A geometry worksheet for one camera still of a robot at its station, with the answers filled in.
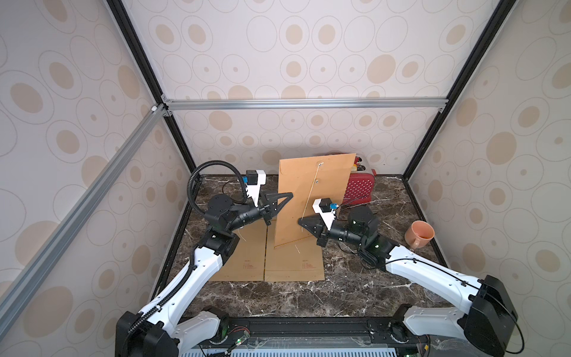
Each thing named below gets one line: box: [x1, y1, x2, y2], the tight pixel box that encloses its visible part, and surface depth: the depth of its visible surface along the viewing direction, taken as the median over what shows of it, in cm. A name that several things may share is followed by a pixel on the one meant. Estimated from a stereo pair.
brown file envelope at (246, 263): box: [208, 218, 267, 282], surface depth 88 cm
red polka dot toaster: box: [342, 153, 377, 206], surface depth 101 cm
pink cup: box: [404, 220, 435, 250], surface depth 91 cm
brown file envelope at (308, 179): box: [273, 153, 357, 248], surface depth 63 cm
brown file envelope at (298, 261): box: [264, 218, 326, 282], surface depth 89 cm
